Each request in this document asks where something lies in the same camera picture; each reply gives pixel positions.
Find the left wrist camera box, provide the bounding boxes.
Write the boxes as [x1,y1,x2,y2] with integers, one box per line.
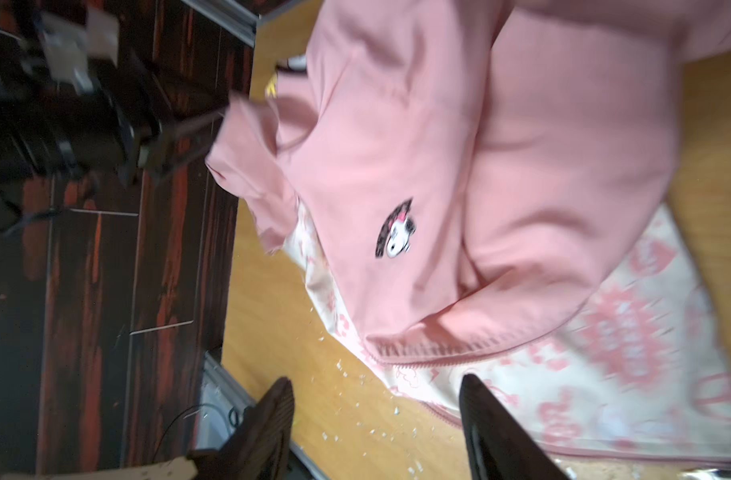
[40,6,120,93]

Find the aluminium frame rail left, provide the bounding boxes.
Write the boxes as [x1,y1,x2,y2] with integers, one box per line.
[182,0,301,48]

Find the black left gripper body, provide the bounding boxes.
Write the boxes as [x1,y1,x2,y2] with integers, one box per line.
[0,35,228,189]

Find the pink zip-up jacket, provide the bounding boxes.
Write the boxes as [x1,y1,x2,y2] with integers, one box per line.
[206,1,731,463]

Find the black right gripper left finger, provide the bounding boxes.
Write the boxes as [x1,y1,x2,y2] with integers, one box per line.
[188,377,296,480]

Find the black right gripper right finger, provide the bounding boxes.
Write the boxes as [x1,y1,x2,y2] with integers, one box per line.
[459,374,567,480]

